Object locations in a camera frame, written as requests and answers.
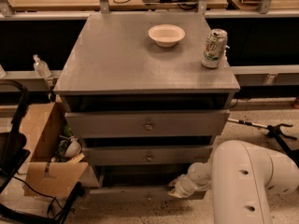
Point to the brown cardboard box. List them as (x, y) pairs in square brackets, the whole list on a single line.
[(43, 125)]

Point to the grey wooden drawer cabinet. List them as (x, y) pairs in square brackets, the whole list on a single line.
[(115, 66)]

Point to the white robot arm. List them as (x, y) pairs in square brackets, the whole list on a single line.
[(240, 175)]

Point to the grey top drawer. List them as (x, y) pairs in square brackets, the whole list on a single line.
[(145, 124)]

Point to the white cup in box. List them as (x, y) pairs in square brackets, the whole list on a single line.
[(73, 149)]

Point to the grey middle drawer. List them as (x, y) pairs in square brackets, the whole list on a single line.
[(146, 155)]

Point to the black chair frame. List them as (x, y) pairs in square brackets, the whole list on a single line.
[(13, 155)]

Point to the green white soda can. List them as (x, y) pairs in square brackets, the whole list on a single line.
[(214, 49)]

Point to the clear plastic bottle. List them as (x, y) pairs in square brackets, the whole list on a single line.
[(41, 67)]

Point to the grey drawer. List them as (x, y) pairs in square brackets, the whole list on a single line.
[(136, 183), (145, 124), (146, 155)]

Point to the grey bottom drawer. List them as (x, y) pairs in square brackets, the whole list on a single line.
[(136, 183)]

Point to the black stand with metal pole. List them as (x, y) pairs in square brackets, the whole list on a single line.
[(276, 133)]

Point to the white bowl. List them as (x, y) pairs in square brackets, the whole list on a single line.
[(166, 35)]

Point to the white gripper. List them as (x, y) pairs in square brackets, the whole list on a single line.
[(189, 182)]

